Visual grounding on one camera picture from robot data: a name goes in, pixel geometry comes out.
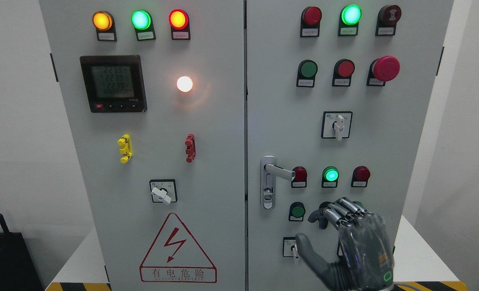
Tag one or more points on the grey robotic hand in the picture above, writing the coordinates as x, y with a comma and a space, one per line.
366, 263

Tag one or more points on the silver cabinet door handle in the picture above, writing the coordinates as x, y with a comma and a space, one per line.
269, 172

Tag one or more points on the grey right cabinet door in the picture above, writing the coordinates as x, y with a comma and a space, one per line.
285, 121

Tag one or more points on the grey cabinet door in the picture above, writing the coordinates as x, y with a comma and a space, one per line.
285, 121
210, 190

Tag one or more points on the grey left cabinet door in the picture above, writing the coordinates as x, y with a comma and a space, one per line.
210, 190

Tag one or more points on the red indicator lamp middle right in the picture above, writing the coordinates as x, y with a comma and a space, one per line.
360, 177

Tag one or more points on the green indicator lamp middle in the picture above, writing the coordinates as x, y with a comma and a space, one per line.
330, 177

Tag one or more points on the green indicator lamp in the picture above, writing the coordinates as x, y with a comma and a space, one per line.
330, 177
349, 18
143, 25

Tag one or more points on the red indicator lamp middle left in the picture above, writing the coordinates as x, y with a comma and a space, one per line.
300, 179

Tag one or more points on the red electric hazard warning sticker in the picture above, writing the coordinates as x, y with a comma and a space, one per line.
175, 256

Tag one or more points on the red push button upper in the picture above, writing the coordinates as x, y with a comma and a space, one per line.
342, 73

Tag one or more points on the red emergency stop button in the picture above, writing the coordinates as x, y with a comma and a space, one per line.
382, 70

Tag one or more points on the green push button upper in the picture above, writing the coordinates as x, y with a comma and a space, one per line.
306, 74

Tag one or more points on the red terminal connector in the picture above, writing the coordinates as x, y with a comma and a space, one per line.
190, 148

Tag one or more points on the dark red buzzer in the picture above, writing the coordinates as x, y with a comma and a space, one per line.
387, 19

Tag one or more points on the green indicator lamp top right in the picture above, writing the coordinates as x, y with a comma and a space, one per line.
349, 18

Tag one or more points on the red indicator lamp top right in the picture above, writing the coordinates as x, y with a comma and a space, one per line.
310, 22

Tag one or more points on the white glowing indicator lamp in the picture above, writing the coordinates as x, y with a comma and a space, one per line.
184, 84

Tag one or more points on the yellow terminal connector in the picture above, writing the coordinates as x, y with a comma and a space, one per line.
125, 148

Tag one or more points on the white platform with hazard stripes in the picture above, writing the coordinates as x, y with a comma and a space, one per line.
415, 264

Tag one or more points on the red lit indicator lamp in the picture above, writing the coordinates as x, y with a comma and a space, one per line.
180, 25

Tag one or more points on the black digital power meter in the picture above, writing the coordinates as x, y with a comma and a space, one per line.
114, 83

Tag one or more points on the green indicator lamp top left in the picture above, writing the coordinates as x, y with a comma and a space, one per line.
143, 25

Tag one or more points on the black cabinet at left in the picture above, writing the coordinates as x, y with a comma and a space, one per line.
17, 271

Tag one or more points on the amber indicator lamp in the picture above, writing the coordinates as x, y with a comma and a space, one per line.
105, 26

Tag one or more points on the white selector switch lower right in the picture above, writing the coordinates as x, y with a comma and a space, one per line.
290, 250

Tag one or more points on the white selector switch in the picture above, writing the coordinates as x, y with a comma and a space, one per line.
290, 250
336, 125

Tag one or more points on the white selector switch upper right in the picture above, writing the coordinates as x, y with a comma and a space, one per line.
336, 125

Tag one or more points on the white selector switch left door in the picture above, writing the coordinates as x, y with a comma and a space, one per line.
163, 191

